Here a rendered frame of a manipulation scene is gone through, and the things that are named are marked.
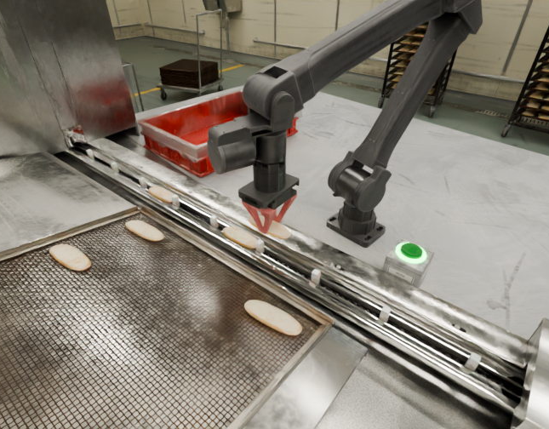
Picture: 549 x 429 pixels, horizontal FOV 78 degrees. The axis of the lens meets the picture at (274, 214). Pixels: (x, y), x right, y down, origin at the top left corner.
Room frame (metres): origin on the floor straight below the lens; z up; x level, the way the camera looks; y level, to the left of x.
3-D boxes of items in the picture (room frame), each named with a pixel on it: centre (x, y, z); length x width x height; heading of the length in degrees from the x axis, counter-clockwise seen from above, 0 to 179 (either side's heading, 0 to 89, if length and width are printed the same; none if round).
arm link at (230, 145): (0.50, 0.04, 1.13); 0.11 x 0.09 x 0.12; 121
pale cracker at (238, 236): (0.58, 0.07, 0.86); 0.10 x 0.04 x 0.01; 52
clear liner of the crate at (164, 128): (1.15, 0.18, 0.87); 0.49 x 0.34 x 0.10; 138
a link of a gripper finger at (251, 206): (0.52, 0.01, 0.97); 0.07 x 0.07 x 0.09; 52
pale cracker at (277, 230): (0.52, 0.01, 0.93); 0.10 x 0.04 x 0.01; 52
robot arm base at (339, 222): (0.65, -0.20, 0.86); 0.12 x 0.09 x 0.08; 44
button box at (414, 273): (0.48, -0.26, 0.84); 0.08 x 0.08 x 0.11; 52
